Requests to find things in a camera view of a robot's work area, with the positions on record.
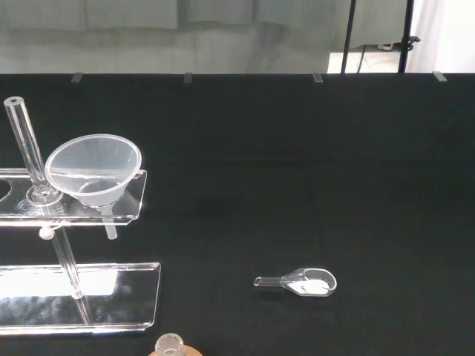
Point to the small glass round-bottom flask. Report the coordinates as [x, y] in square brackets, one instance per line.
[170, 343]

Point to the clear acrylic funnel stand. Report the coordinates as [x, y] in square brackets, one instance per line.
[130, 296]

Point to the black tripod pole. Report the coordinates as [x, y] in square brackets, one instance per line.
[406, 33]
[349, 33]

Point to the clear cloth clip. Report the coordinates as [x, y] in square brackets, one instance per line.
[187, 78]
[438, 76]
[76, 77]
[318, 77]

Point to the black bench cloth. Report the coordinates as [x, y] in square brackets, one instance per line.
[297, 185]

